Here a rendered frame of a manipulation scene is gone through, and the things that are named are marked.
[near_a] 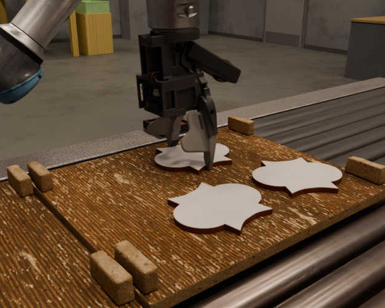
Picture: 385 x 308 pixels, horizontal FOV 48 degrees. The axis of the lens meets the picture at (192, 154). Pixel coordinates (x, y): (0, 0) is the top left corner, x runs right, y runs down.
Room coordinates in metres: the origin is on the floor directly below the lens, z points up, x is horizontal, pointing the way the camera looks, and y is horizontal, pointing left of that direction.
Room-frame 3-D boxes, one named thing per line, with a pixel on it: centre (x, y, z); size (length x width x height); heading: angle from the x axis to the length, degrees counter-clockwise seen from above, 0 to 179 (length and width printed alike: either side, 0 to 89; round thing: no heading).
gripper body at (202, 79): (0.64, 0.03, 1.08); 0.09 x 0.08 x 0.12; 127
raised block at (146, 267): (0.35, 0.06, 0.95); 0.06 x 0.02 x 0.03; 37
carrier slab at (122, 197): (0.58, -0.02, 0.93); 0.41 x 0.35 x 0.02; 127
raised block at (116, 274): (0.34, 0.08, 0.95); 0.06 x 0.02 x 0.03; 38
